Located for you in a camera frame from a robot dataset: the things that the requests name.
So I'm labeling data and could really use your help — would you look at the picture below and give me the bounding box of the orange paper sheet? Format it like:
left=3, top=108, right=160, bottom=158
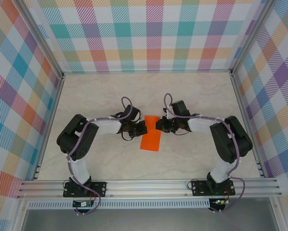
left=139, top=115, right=162, bottom=152

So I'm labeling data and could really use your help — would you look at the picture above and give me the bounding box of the grey metal shelf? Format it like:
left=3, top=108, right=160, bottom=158
left=20, top=208, right=281, bottom=231

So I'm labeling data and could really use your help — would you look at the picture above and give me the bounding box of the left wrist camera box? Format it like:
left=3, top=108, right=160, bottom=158
left=123, top=105, right=142, bottom=121

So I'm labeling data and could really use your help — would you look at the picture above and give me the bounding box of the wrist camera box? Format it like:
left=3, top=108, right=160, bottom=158
left=123, top=105, right=142, bottom=121
left=170, top=100, right=191, bottom=118

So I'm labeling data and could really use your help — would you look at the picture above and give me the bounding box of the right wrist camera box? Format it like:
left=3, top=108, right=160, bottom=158
left=170, top=100, right=191, bottom=118

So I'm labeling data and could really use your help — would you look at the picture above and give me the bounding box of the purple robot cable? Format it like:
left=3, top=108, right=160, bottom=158
left=66, top=96, right=135, bottom=216
left=163, top=93, right=246, bottom=214

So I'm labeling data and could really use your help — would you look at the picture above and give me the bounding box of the thin aluminium wall rail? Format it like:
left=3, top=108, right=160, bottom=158
left=62, top=69, right=233, bottom=76

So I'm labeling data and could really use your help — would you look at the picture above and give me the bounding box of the aluminium frame rail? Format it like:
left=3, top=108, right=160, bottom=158
left=16, top=177, right=283, bottom=199

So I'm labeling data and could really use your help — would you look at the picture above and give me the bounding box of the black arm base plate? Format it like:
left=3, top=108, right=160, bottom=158
left=191, top=180, right=236, bottom=197
left=63, top=181, right=107, bottom=198

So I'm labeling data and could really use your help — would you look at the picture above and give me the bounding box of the aluminium side rail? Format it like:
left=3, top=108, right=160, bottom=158
left=230, top=72, right=266, bottom=178
left=32, top=74, right=65, bottom=181

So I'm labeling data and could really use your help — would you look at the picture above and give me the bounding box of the slotted grey cable duct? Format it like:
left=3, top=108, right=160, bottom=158
left=27, top=198, right=211, bottom=209

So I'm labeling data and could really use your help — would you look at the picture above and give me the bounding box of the aluminium corner post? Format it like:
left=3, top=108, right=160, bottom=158
left=230, top=0, right=279, bottom=77
left=15, top=0, right=65, bottom=79

